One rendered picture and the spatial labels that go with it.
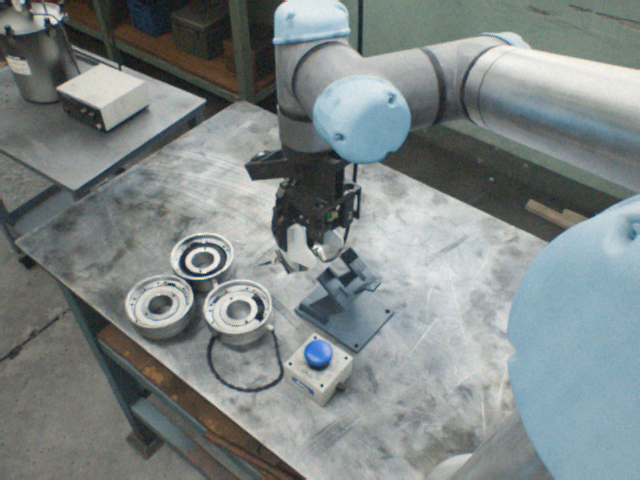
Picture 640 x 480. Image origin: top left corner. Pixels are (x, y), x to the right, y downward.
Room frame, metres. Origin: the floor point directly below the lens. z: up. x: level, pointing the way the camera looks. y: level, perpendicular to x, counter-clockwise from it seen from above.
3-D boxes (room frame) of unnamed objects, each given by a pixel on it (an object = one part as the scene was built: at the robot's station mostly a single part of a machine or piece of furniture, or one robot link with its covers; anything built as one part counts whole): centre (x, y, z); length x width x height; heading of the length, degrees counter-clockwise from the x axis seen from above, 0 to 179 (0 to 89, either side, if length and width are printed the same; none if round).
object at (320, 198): (0.54, 0.00, 1.09); 0.09 x 0.08 x 0.12; 47
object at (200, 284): (0.65, 0.19, 0.82); 0.10 x 0.10 x 0.04
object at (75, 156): (1.37, 0.70, 0.34); 0.67 x 0.46 x 0.68; 56
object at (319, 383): (0.44, 0.00, 0.82); 0.08 x 0.07 x 0.05; 52
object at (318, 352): (0.44, 0.00, 0.85); 0.04 x 0.04 x 0.05
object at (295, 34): (0.55, 0.01, 1.25); 0.09 x 0.08 x 0.11; 21
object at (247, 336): (0.54, 0.12, 0.82); 0.10 x 0.10 x 0.04
